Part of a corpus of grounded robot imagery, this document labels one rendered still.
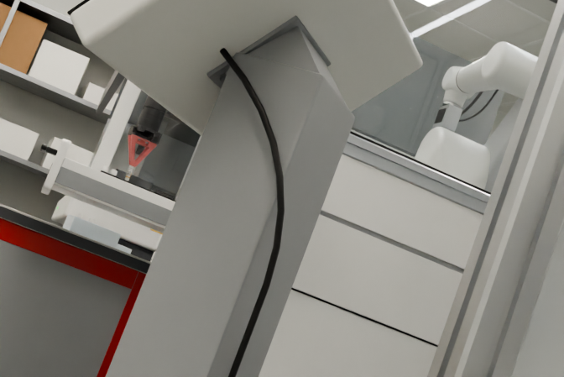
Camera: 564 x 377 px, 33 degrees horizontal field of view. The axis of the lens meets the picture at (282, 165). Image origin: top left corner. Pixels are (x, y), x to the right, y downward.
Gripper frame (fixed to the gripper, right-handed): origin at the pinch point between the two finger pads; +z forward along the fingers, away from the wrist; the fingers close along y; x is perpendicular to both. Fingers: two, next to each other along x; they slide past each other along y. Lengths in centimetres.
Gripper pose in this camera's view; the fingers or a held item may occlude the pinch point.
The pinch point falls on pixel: (133, 163)
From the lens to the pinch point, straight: 247.3
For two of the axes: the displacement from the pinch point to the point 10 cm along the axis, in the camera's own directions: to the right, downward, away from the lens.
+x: -8.7, -3.7, -3.3
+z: -3.5, 9.3, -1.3
